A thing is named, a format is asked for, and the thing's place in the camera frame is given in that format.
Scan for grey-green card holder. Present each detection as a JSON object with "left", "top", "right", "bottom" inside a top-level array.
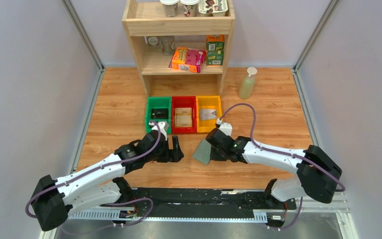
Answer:
[{"left": 192, "top": 139, "right": 211, "bottom": 165}]

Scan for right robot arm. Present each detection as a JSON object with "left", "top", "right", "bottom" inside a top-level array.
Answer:
[{"left": 205, "top": 128, "right": 343, "bottom": 209}]

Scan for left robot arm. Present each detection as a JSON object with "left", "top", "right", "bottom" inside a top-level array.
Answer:
[{"left": 26, "top": 130, "right": 184, "bottom": 231}]

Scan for white card in yellow bin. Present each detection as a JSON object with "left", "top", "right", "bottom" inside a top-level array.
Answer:
[{"left": 199, "top": 109, "right": 218, "bottom": 120}]

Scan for tan cards in red bin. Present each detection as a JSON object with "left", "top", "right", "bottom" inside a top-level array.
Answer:
[{"left": 174, "top": 108, "right": 193, "bottom": 128}]

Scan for black cards in green bin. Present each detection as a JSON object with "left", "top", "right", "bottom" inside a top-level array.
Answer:
[{"left": 150, "top": 108, "right": 170, "bottom": 121}]

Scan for yellow plastic bin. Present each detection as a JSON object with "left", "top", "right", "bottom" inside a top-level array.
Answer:
[{"left": 196, "top": 96, "right": 222, "bottom": 133}]

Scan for green plastic bin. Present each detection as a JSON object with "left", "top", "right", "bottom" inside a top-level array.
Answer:
[{"left": 145, "top": 97, "right": 172, "bottom": 134}]

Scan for red plastic bin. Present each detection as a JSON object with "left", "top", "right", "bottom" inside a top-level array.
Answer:
[{"left": 171, "top": 96, "right": 197, "bottom": 134}]

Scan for green soap bottle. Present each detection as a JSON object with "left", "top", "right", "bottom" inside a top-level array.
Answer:
[{"left": 239, "top": 67, "right": 258, "bottom": 100}]

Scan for orange pink snack box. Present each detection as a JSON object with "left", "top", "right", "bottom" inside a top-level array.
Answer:
[{"left": 169, "top": 47, "right": 206, "bottom": 73}]

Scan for green orange carton box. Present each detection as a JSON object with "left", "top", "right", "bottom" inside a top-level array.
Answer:
[{"left": 206, "top": 35, "right": 224, "bottom": 66}]

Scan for wooden shelf unit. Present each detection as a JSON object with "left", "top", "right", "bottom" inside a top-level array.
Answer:
[{"left": 122, "top": 0, "right": 235, "bottom": 96}]

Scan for clear glass on shelf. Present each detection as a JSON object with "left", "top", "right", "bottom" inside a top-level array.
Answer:
[{"left": 160, "top": 36, "right": 176, "bottom": 56}]

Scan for glass jar on shelf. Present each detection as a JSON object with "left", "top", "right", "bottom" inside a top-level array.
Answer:
[{"left": 146, "top": 36, "right": 160, "bottom": 49}]

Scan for chocolate pudding pack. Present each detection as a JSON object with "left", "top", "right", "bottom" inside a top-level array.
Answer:
[{"left": 198, "top": 0, "right": 228, "bottom": 16}]

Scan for middle yogurt cup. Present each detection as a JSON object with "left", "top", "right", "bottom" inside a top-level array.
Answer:
[{"left": 180, "top": 0, "right": 199, "bottom": 17}]

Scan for yogurt cup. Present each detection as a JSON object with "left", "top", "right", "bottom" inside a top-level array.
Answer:
[
  {"left": 160, "top": 0, "right": 179, "bottom": 17},
  {"left": 180, "top": 0, "right": 199, "bottom": 17}
]

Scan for left yogurt cup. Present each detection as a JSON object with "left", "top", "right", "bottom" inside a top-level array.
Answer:
[{"left": 160, "top": 0, "right": 179, "bottom": 17}]

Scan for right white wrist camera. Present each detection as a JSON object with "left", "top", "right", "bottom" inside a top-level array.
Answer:
[{"left": 215, "top": 119, "right": 233, "bottom": 136}]

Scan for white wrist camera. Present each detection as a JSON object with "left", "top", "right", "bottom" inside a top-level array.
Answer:
[
  {"left": 215, "top": 119, "right": 233, "bottom": 136},
  {"left": 148, "top": 120, "right": 170, "bottom": 133}
]

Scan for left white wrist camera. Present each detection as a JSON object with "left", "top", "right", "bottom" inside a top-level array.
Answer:
[{"left": 148, "top": 120, "right": 170, "bottom": 133}]

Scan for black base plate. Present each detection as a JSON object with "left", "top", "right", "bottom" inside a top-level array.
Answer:
[{"left": 116, "top": 188, "right": 297, "bottom": 219}]

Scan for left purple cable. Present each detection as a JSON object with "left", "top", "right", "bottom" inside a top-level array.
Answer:
[{"left": 25, "top": 120, "right": 162, "bottom": 228}]

